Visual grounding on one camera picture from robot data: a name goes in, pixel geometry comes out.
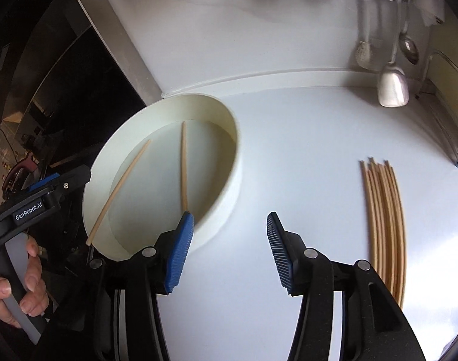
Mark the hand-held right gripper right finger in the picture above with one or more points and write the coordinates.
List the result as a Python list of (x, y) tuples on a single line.
[(279, 255)]

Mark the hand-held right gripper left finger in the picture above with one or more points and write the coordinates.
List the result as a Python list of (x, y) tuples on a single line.
[(178, 255)]

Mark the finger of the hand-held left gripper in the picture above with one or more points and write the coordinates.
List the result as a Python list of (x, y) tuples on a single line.
[(76, 180)]

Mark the single wooden chopstick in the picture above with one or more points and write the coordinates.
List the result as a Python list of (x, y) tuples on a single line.
[(120, 190), (184, 165)]

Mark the white round bowl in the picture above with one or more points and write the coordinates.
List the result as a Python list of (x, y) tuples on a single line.
[(161, 180)]

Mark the bundle of wooden chopsticks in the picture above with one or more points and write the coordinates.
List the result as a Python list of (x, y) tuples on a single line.
[(383, 214)]

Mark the person's left hand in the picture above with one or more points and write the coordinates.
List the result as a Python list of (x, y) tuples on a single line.
[(36, 270)]

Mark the black cooktop with steel trim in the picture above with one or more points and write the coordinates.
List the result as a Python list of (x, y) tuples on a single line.
[(82, 82)]

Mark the metal spatula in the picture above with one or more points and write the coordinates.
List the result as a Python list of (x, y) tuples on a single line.
[(392, 86)]

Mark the white dish brush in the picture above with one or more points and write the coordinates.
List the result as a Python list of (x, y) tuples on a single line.
[(363, 56)]

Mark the beige cutting board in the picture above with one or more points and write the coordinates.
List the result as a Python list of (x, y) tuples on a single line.
[(454, 94)]

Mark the metal spoon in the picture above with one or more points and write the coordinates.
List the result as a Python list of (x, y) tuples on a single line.
[(410, 50)]

